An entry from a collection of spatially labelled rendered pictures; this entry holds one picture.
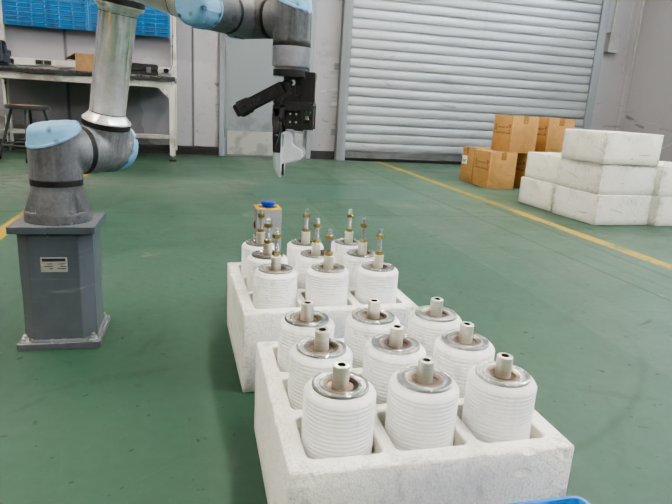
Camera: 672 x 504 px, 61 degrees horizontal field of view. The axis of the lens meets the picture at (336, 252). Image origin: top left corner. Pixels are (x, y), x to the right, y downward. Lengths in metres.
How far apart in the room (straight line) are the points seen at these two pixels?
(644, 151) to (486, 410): 3.11
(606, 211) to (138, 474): 3.15
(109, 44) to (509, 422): 1.18
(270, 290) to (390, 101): 5.50
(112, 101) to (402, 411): 1.06
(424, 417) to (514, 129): 4.30
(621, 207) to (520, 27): 3.88
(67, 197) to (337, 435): 0.94
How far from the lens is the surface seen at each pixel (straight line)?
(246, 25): 1.20
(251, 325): 1.20
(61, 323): 1.52
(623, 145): 3.72
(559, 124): 5.21
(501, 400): 0.82
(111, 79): 1.51
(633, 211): 3.86
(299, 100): 1.18
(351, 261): 1.38
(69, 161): 1.46
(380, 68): 6.57
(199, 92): 6.32
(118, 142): 1.53
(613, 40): 7.95
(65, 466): 1.10
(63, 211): 1.45
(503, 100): 7.17
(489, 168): 4.90
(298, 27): 1.17
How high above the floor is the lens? 0.61
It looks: 15 degrees down
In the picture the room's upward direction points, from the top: 3 degrees clockwise
